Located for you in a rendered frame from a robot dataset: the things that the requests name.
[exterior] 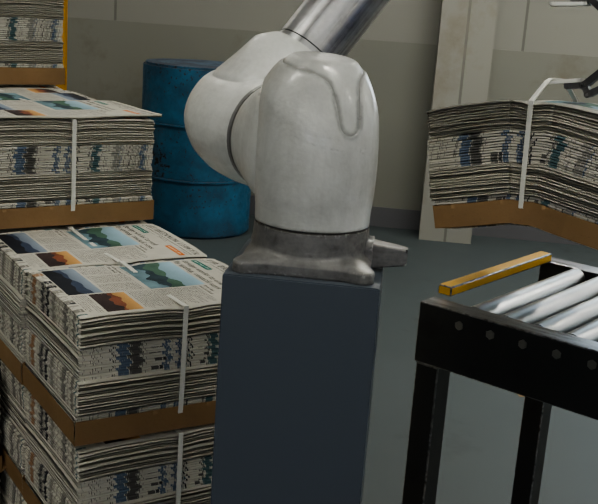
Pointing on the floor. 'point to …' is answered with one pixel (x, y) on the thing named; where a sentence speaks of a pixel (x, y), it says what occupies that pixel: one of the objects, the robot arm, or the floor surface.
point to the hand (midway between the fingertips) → (554, 41)
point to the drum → (187, 160)
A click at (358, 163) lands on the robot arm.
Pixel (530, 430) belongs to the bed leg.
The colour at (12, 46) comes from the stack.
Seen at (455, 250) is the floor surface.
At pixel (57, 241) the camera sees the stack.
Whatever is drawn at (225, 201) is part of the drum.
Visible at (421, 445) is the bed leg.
